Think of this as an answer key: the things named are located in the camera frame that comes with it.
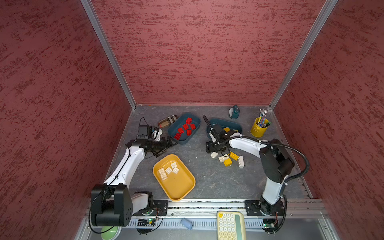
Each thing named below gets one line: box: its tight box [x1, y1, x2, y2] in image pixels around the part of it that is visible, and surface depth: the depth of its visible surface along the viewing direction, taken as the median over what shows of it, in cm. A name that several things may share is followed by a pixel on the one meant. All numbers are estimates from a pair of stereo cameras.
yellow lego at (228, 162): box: [224, 158, 233, 167], surface depth 91 cm
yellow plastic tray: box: [152, 154, 196, 201], surface depth 85 cm
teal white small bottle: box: [229, 104, 240, 119], surface depth 112 cm
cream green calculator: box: [217, 210, 246, 240], surface depth 69 cm
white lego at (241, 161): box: [238, 155, 245, 168], surface depth 91 cm
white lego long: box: [158, 167, 168, 181], surface depth 86 cm
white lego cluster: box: [210, 151, 230, 163], surface depth 94 cm
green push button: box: [101, 226, 122, 240], surface depth 67 cm
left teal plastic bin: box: [167, 112, 202, 145], surface depth 109 cm
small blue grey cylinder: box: [181, 217, 193, 230], surface depth 70 cm
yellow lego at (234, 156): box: [229, 151, 240, 161], surface depth 94 cm
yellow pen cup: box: [250, 117, 271, 138], surface depth 99 cm
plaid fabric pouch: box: [158, 114, 179, 128], surface depth 109 cm
